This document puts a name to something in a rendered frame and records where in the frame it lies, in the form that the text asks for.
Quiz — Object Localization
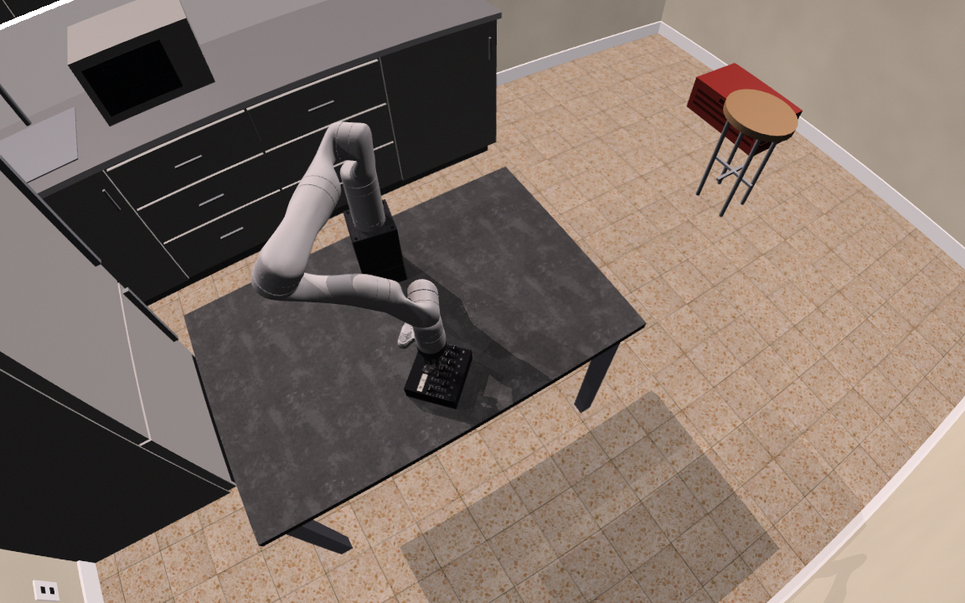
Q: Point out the black lighting desk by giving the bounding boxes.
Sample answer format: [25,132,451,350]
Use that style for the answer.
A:
[404,344,472,409]

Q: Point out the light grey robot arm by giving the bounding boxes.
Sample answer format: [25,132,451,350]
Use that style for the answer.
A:
[250,122,446,354]

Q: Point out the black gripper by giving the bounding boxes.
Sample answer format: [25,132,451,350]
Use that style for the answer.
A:
[417,344,446,375]

